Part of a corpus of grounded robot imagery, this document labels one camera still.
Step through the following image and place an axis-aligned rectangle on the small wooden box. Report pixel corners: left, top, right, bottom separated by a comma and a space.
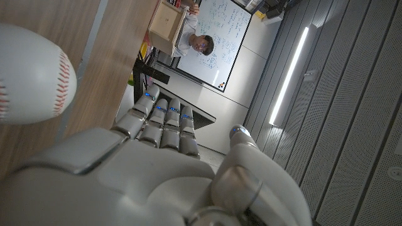
147, 0, 189, 57

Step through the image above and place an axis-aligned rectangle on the seated person grey shirt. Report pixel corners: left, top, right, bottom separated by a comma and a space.
172, 0, 215, 59

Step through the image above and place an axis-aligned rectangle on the white baseball red stitching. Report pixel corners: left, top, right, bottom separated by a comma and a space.
0, 22, 78, 126

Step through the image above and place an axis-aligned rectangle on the long ceiling light bar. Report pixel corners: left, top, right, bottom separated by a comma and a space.
268, 26, 310, 126

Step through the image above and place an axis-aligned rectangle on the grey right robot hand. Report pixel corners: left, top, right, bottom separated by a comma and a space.
0, 84, 313, 226

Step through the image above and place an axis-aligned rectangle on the whiteboard with writing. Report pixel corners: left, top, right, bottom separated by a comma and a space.
175, 0, 253, 93

